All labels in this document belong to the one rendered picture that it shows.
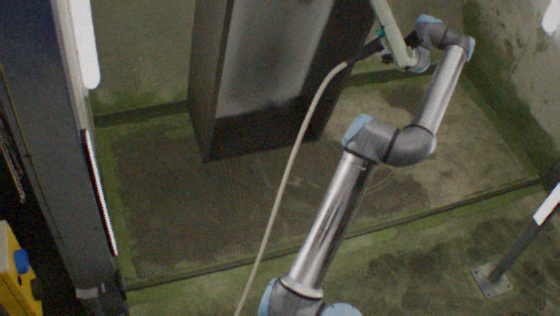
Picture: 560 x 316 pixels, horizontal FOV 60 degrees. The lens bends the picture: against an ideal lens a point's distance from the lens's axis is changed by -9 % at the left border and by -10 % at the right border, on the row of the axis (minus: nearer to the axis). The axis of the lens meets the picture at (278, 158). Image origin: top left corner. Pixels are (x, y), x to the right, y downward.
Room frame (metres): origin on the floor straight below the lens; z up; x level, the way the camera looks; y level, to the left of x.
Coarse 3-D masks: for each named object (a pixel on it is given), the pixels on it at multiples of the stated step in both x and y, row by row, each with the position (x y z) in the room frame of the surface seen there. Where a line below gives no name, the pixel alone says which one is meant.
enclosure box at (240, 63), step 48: (240, 0) 1.86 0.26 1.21; (288, 0) 1.97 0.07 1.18; (336, 0) 1.98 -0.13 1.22; (192, 48) 1.79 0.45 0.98; (240, 48) 1.94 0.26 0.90; (288, 48) 2.06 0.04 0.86; (336, 48) 1.90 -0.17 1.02; (192, 96) 1.78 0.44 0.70; (240, 96) 2.02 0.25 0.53; (288, 96) 2.10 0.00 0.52; (336, 96) 1.79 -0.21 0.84; (240, 144) 1.74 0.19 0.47; (288, 144) 1.79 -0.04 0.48
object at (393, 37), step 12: (372, 0) 1.53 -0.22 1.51; (384, 0) 1.54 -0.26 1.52; (384, 12) 1.48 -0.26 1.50; (384, 24) 1.45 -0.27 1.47; (384, 36) 1.42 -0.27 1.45; (396, 36) 1.40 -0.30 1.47; (360, 48) 1.43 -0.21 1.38; (372, 48) 1.41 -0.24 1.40; (396, 48) 1.37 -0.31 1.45; (408, 48) 1.37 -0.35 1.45; (348, 60) 1.42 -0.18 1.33; (396, 60) 1.35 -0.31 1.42; (408, 60) 1.33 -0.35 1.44
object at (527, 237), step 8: (536, 224) 1.46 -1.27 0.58; (544, 224) 1.45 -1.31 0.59; (528, 232) 1.47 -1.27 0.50; (536, 232) 1.45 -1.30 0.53; (520, 240) 1.47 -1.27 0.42; (528, 240) 1.44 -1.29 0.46; (512, 248) 1.48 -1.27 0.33; (520, 248) 1.45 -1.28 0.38; (512, 256) 1.45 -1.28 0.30; (504, 264) 1.46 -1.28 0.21; (512, 264) 1.46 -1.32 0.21; (496, 272) 1.46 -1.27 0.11; (504, 272) 1.45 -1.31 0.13; (496, 280) 1.45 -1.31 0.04
